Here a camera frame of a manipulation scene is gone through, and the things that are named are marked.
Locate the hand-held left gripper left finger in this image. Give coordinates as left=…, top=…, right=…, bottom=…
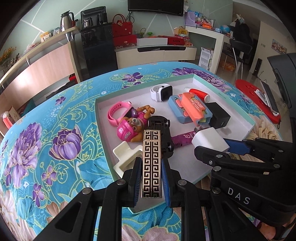
left=46, top=158, right=142, bottom=241

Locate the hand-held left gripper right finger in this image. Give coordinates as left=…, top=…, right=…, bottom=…
left=161, top=159, right=259, bottom=241

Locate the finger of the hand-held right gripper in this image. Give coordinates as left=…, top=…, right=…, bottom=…
left=223, top=137, right=296, bottom=163
left=194, top=145, right=281, bottom=173

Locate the gold patterned lighter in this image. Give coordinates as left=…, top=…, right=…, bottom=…
left=141, top=130, right=163, bottom=199

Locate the white charger plug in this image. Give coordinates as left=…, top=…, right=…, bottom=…
left=191, top=130, right=230, bottom=152

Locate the white plastic holder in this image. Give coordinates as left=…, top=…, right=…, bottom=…
left=113, top=141, right=144, bottom=180

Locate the black power adapter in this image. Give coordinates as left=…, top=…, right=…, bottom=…
left=205, top=102, right=231, bottom=129

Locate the purple plastic tube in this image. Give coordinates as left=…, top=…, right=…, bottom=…
left=172, top=130, right=198, bottom=149

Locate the pink toy dog figure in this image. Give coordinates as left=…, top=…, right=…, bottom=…
left=116, top=105, right=155, bottom=142

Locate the orange toy with blue base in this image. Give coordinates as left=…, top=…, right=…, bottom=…
left=176, top=92, right=212, bottom=127

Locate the black toy car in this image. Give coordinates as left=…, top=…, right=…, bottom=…
left=147, top=115, right=176, bottom=160

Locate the red and white bottle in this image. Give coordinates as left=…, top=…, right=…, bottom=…
left=184, top=87, right=210, bottom=103

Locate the pink smartwatch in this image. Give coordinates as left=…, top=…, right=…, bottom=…
left=107, top=101, right=132, bottom=127

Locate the teal cardboard tray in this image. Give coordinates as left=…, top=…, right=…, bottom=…
left=95, top=74, right=256, bottom=214

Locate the red plastic stool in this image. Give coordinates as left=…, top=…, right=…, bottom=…
left=235, top=79, right=281, bottom=124

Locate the tablet on stand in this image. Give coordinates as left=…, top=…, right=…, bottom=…
left=255, top=80, right=279, bottom=115

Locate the black tower speaker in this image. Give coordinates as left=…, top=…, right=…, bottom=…
left=253, top=58, right=262, bottom=76

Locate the white printed box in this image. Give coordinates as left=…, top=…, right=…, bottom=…
left=199, top=47, right=214, bottom=71

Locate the black chair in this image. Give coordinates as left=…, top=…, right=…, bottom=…
left=230, top=39, right=252, bottom=79

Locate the floral blanket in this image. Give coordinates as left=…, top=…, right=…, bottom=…
left=0, top=61, right=289, bottom=241

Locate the white desk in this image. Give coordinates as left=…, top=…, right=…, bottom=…
left=185, top=25, right=234, bottom=75

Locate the red flat box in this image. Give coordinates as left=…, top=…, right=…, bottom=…
left=167, top=36, right=185, bottom=45

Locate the white tv stand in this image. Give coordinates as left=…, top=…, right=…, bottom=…
left=115, top=45, right=197, bottom=70

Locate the yellow cardboard box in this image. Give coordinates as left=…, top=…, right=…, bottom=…
left=174, top=27, right=189, bottom=37

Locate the white flat box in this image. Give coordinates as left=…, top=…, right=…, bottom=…
left=136, top=38, right=168, bottom=46

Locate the black tea bar machine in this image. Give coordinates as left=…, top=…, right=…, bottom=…
left=80, top=9, right=118, bottom=78

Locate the purple desk organizer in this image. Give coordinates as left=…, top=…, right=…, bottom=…
left=184, top=11, right=197, bottom=26

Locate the red gift box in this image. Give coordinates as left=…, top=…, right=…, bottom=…
left=113, top=35, right=137, bottom=49

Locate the wooden shelf unit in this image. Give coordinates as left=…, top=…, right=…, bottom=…
left=0, top=27, right=81, bottom=130

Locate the red handbag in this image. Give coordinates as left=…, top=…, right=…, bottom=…
left=112, top=14, right=133, bottom=37

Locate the black television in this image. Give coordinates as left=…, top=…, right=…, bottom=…
left=128, top=0, right=185, bottom=16

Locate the steel thermos jug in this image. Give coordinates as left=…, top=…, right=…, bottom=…
left=60, top=12, right=75, bottom=32

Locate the yellow flower bouquet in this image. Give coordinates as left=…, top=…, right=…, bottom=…
left=0, top=47, right=16, bottom=66

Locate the wall poster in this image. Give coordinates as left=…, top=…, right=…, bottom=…
left=272, top=39, right=287, bottom=55

